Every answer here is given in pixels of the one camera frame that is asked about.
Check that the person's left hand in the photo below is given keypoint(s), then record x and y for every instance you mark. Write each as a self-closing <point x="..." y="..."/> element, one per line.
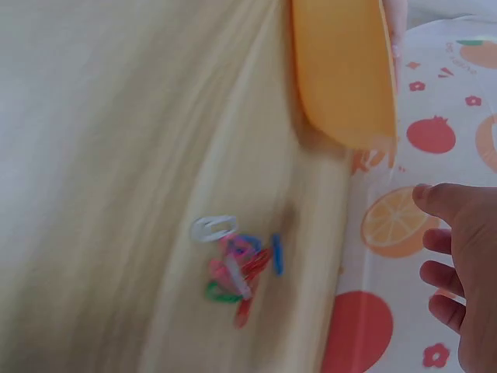
<point x="397" y="23"/>

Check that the orange plastic tray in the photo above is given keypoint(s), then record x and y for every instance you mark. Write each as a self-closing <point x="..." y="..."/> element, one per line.
<point x="341" y="70"/>

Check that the pile of coloured paper clips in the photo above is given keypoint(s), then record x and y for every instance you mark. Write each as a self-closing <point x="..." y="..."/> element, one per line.
<point x="237" y="264"/>

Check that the person's left fingers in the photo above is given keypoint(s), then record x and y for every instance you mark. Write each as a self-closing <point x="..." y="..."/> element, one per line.
<point x="397" y="27"/>

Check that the person's right hand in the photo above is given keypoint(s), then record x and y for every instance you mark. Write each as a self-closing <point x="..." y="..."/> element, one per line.
<point x="479" y="272"/>

